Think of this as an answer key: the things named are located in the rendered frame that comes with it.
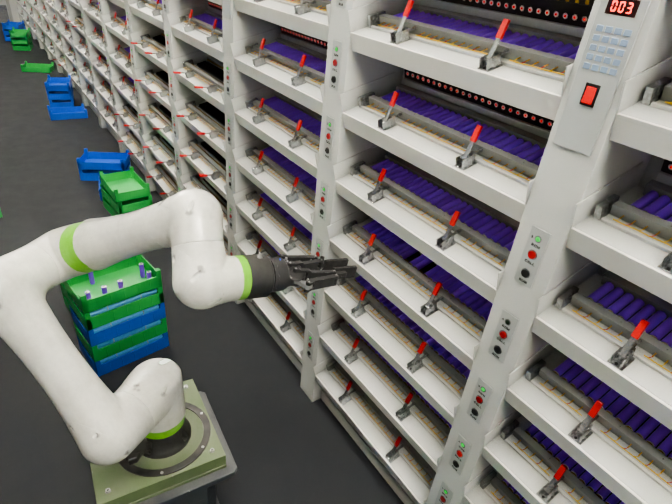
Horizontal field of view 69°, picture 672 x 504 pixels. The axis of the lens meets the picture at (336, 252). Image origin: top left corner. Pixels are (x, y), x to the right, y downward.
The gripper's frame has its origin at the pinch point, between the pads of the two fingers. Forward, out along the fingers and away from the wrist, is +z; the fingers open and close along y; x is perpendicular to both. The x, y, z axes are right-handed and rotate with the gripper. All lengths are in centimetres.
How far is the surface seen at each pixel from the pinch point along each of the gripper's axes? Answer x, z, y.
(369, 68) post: 43, 17, -30
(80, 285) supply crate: -64, -34, -101
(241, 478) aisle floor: -90, -1, -15
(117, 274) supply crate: -61, -20, -103
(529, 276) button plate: 18.1, 14.6, 36.0
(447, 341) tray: -9.6, 21.0, 21.9
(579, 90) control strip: 52, 7, 33
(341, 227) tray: -4.5, 24.1, -30.0
